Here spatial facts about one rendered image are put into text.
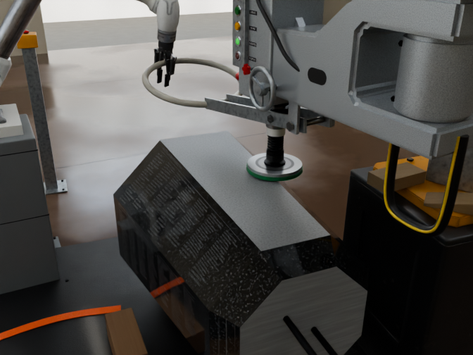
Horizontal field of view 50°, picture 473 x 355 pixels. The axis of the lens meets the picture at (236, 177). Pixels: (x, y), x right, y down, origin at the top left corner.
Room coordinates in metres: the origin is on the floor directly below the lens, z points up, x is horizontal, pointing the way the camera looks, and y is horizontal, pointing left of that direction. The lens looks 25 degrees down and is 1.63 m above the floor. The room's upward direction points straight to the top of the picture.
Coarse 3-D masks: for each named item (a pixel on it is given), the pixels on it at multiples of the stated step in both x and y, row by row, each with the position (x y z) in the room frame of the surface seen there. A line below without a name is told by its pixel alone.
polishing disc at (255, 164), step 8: (248, 160) 1.83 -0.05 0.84; (256, 160) 1.83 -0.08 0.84; (264, 160) 1.83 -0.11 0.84; (288, 160) 1.83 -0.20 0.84; (296, 160) 1.83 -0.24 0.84; (248, 168) 1.77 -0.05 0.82; (256, 168) 1.75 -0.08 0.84; (264, 168) 1.75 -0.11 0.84; (272, 168) 1.75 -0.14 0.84; (280, 168) 1.75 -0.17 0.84; (288, 168) 1.75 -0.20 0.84; (296, 168) 1.75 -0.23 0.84; (272, 176) 1.70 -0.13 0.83; (280, 176) 1.70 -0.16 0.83
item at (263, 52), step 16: (272, 0) 1.66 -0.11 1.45; (288, 0) 1.69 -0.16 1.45; (304, 0) 1.73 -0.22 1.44; (320, 0) 1.76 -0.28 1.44; (256, 16) 1.73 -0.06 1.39; (272, 16) 1.67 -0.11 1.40; (288, 16) 1.69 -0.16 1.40; (304, 16) 1.73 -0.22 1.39; (320, 16) 1.77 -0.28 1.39; (256, 32) 1.73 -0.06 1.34; (256, 48) 1.73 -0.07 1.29; (272, 48) 1.67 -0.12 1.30; (256, 64) 1.73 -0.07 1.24; (272, 64) 1.67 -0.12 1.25; (240, 80) 1.81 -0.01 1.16; (256, 96) 1.72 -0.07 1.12
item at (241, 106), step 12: (228, 96) 2.19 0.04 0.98; (240, 96) 2.11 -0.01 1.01; (216, 108) 2.06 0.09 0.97; (228, 108) 1.98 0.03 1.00; (240, 108) 1.90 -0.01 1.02; (252, 108) 1.83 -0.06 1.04; (264, 120) 1.76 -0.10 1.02; (276, 120) 1.70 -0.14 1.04; (300, 120) 1.59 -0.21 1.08; (312, 120) 1.62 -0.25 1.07; (324, 120) 1.65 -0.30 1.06
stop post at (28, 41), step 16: (32, 32) 3.27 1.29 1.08; (32, 48) 3.21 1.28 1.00; (32, 64) 3.21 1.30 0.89; (32, 80) 3.20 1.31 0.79; (32, 96) 3.19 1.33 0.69; (32, 112) 3.19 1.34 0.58; (48, 128) 3.22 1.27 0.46; (48, 144) 3.21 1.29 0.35; (48, 160) 3.20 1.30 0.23; (48, 176) 3.20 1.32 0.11; (48, 192) 3.15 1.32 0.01
